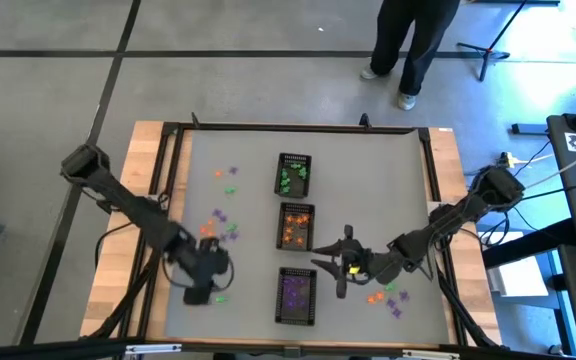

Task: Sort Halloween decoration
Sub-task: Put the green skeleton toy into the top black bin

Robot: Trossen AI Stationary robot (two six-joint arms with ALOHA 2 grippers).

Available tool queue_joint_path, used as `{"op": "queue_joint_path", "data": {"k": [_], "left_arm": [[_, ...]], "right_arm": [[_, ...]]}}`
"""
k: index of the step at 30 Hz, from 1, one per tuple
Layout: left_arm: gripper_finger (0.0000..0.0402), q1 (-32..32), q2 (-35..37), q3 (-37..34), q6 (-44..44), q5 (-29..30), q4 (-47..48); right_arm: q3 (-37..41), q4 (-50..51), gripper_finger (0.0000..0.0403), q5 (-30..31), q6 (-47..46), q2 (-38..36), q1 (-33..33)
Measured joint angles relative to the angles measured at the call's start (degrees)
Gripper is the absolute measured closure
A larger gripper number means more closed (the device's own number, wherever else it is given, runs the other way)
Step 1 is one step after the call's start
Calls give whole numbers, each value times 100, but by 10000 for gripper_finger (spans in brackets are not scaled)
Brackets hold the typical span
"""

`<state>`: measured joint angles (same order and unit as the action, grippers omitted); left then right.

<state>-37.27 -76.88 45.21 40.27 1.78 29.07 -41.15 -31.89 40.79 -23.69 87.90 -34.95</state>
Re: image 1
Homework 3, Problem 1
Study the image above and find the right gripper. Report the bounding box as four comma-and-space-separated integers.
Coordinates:
311, 225, 404, 300

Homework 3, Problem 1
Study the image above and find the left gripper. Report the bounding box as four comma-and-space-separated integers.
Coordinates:
180, 237, 230, 306

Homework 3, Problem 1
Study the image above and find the black slotted plastic basket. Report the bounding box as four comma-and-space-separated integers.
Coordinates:
276, 201, 316, 252
273, 152, 313, 200
274, 266, 318, 327

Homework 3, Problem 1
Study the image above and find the grey table mat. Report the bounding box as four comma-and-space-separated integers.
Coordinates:
164, 128, 450, 345

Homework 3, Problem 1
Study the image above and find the white flat box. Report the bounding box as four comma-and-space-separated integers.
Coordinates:
486, 230, 549, 297

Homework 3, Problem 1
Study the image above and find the black floor stand bar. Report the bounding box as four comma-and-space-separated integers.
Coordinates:
482, 217, 576, 269

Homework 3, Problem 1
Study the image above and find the person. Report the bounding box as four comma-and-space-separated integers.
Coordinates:
360, 0, 462, 112

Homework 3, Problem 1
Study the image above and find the black tripod stand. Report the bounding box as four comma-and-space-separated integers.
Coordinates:
455, 0, 562, 83

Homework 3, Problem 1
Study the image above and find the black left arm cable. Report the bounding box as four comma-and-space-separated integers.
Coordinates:
161, 249, 237, 294

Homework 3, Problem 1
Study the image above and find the black cable bundle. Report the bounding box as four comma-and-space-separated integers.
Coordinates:
87, 219, 164, 341
435, 264, 502, 349

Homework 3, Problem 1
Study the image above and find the silver metal bracket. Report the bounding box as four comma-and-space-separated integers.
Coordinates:
401, 348, 462, 360
124, 343, 183, 356

